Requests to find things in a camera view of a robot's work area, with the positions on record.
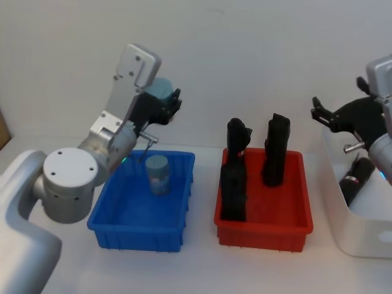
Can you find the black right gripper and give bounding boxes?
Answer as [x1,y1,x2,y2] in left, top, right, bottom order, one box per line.
[310,76,388,145]

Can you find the teal cylindrical can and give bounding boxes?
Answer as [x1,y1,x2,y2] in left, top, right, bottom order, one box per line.
[145,154,171,197]
[148,77,175,104]

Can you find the black blocky tool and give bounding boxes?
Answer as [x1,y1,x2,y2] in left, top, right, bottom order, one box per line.
[260,113,292,189]

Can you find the white plastic bin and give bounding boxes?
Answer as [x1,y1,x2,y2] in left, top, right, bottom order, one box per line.
[319,121,392,258]

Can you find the blue plastic bin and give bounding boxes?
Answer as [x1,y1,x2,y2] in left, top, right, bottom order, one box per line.
[87,149,196,253]

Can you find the black tool with red mark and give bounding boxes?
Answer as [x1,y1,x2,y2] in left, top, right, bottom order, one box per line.
[220,117,254,222]

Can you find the black cylindrical flashlight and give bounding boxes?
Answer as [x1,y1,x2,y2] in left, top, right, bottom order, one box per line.
[337,157,376,208]

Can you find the brown cardboard box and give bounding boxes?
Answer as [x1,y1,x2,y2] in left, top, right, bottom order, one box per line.
[0,108,13,151]

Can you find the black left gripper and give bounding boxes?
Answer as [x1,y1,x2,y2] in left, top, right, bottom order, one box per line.
[127,88,184,136]

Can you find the red plastic bin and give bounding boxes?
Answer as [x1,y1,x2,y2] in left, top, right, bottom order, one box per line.
[213,147,314,254]

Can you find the thin left gripper cable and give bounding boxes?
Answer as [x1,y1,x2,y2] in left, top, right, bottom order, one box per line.
[138,134,159,164]

